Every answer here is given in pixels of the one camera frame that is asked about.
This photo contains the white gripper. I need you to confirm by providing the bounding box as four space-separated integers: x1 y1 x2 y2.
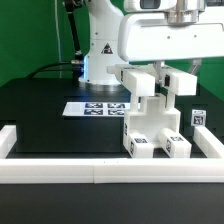
118 11 224 87

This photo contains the white chair back frame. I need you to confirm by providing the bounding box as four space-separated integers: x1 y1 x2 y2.
107 64 197 97

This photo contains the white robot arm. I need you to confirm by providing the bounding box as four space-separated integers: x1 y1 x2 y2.
81 0 224 87

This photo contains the white marker sheet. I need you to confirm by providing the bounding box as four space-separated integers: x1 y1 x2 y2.
62 102 130 117

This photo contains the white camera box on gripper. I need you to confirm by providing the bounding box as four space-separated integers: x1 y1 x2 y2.
124 0 177 12

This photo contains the white U-shaped fence frame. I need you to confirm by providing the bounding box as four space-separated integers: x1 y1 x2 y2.
0 125 224 184

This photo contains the black camera pole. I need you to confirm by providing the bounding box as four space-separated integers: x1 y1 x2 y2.
63 0 84 64

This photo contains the white cable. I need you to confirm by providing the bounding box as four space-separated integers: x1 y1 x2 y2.
54 0 63 80

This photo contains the black cable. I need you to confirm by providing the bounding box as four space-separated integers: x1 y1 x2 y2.
26 62 84 80

